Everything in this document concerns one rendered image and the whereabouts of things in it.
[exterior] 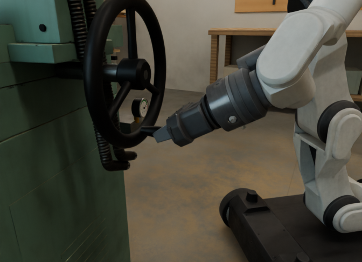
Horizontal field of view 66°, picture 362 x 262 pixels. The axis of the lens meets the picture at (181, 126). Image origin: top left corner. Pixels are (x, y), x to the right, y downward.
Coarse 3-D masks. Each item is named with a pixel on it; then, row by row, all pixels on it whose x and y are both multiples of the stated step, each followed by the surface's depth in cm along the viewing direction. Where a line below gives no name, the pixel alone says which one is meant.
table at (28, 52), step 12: (0, 24) 46; (0, 36) 46; (12, 36) 48; (108, 36) 75; (120, 36) 80; (0, 48) 46; (12, 48) 47; (24, 48) 46; (36, 48) 45; (48, 48) 44; (60, 48) 46; (72, 48) 48; (108, 48) 59; (0, 60) 46; (12, 60) 48; (24, 60) 47; (36, 60) 46; (48, 60) 45; (60, 60) 46; (72, 60) 49
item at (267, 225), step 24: (240, 216) 111; (264, 216) 110; (288, 216) 113; (312, 216) 113; (240, 240) 112; (264, 240) 97; (288, 240) 97; (312, 240) 100; (336, 240) 100; (360, 240) 100
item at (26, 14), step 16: (0, 0) 47; (16, 0) 46; (32, 0) 45; (48, 0) 44; (64, 0) 45; (96, 0) 53; (0, 16) 48; (16, 16) 47; (32, 16) 46; (48, 16) 45; (64, 16) 46; (16, 32) 48; (32, 32) 47; (48, 32) 46; (64, 32) 46
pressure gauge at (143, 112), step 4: (136, 100) 84; (140, 100) 84; (144, 100) 86; (132, 104) 84; (136, 104) 83; (140, 104) 83; (144, 104) 86; (148, 104) 88; (132, 108) 83; (136, 108) 83; (140, 108) 83; (132, 112) 84; (136, 112) 83; (140, 112) 83; (144, 112) 87; (136, 116) 85; (140, 116) 85; (144, 116) 86; (136, 120) 87
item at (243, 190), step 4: (240, 188) 127; (244, 188) 127; (232, 192) 126; (236, 192) 125; (240, 192) 124; (244, 192) 124; (228, 196) 125; (232, 196) 124; (224, 200) 126; (228, 200) 124; (220, 204) 128; (224, 204) 125; (228, 204) 124; (220, 208) 127; (224, 208) 124; (228, 208) 124; (220, 212) 127; (224, 212) 125; (228, 212) 125; (224, 216) 125; (224, 220) 126
